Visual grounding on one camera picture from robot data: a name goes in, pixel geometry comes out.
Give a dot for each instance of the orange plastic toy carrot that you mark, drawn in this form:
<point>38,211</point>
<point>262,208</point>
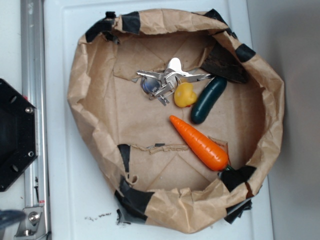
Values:
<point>209,152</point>

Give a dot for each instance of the yellow rubber duck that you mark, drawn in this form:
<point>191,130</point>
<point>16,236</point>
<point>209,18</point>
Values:
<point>184,95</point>

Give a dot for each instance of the silver bunch of keys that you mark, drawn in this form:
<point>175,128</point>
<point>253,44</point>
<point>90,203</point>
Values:
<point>160,85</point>

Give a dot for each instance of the brown paper bag tray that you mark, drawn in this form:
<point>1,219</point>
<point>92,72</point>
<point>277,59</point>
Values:
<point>155,176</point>

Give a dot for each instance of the dark green toy cucumber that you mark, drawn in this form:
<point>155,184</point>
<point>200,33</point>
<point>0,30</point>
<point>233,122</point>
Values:
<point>207,98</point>

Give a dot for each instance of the dark wooden block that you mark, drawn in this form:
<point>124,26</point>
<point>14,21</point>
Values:
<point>220,62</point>

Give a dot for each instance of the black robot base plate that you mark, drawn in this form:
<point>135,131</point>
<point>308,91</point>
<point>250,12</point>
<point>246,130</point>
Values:
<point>17,135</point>

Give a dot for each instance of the aluminium extrusion rail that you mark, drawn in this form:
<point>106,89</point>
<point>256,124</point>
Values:
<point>36,176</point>

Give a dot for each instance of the metal corner bracket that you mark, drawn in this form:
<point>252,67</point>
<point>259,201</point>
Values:
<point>33,226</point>

